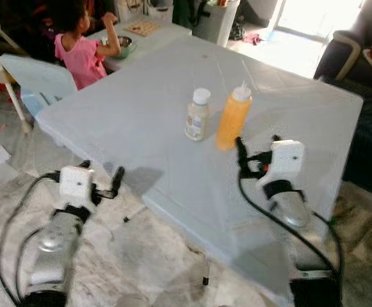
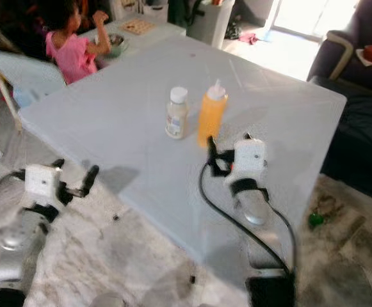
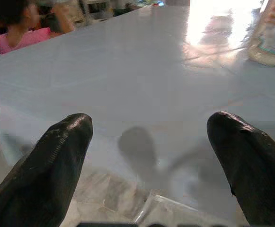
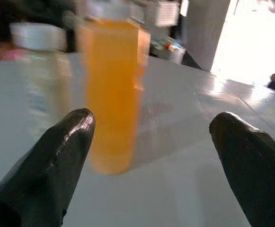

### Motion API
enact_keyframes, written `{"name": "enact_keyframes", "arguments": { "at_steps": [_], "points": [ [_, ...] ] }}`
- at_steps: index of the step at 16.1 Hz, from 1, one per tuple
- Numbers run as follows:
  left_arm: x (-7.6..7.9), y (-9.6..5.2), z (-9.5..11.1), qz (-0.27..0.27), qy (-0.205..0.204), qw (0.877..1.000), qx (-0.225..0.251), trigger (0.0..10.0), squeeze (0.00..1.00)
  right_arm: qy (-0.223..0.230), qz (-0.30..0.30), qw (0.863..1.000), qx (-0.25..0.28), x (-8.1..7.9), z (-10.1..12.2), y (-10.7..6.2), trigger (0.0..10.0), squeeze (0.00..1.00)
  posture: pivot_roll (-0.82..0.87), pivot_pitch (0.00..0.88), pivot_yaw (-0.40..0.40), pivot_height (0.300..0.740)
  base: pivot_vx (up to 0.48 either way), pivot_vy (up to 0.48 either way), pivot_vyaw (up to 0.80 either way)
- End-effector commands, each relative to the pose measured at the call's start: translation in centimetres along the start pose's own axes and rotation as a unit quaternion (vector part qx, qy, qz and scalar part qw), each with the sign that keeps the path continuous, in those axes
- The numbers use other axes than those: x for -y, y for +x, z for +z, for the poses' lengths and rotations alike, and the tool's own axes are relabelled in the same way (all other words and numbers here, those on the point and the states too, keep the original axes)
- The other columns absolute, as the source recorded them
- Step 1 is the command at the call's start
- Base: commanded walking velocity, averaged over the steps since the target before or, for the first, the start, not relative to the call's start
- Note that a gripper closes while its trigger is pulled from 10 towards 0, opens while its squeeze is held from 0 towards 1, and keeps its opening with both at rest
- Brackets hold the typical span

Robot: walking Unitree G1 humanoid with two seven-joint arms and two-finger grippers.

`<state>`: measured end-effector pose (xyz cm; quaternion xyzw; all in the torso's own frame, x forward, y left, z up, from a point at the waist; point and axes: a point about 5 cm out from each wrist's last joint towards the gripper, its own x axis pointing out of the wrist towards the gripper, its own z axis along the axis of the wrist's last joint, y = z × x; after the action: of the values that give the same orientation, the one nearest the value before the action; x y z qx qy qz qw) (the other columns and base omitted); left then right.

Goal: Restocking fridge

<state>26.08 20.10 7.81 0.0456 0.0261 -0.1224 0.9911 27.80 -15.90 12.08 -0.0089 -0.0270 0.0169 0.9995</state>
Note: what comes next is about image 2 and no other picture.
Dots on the orange squeeze bottle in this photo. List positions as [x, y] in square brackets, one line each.
[211, 115]

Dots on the white-capped pale bottle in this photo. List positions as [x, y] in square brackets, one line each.
[176, 118]

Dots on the large white plastic table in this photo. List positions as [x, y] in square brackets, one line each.
[275, 115]

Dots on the light blue plastic chair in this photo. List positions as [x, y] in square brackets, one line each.
[29, 70]

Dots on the pink cloth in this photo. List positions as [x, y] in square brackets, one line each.
[248, 38]

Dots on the child in pink dress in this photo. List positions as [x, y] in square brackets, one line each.
[73, 57]

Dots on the small green object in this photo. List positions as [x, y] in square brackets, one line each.
[315, 219]

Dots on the grey bin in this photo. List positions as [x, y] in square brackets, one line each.
[211, 25]

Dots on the metal bowl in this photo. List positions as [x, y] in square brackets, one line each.
[117, 46]

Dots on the tan patterned board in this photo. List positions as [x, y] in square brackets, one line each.
[139, 26]

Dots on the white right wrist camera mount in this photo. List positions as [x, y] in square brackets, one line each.
[250, 157]

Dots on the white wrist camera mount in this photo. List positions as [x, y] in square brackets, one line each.
[250, 157]
[41, 184]

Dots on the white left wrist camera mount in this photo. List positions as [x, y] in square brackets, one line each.
[41, 184]

